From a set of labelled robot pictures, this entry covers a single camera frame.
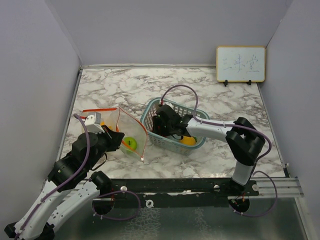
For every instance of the clear zip top bag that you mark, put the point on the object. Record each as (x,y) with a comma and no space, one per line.
(107,114)
(135,137)

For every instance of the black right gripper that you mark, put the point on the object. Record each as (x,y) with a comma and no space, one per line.
(157,122)

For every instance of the orange yellow peach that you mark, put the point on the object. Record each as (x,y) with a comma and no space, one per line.
(188,140)

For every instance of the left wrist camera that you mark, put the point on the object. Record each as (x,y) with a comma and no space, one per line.
(93,123)

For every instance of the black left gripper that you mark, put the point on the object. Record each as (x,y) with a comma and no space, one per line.
(115,138)

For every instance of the light blue plastic basket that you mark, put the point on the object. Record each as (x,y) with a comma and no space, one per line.
(166,143)

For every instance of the yellow lemon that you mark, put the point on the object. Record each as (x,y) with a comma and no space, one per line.
(107,126)

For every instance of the green lime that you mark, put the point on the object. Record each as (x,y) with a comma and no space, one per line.
(130,143)

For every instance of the black mounting rail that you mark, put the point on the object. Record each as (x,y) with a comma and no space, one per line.
(173,193)

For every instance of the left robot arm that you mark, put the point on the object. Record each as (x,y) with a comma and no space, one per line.
(52,207)

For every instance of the small whiteboard with stand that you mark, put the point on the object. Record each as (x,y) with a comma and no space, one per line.
(240,64)

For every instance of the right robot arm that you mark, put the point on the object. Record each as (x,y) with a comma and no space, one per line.
(244,141)

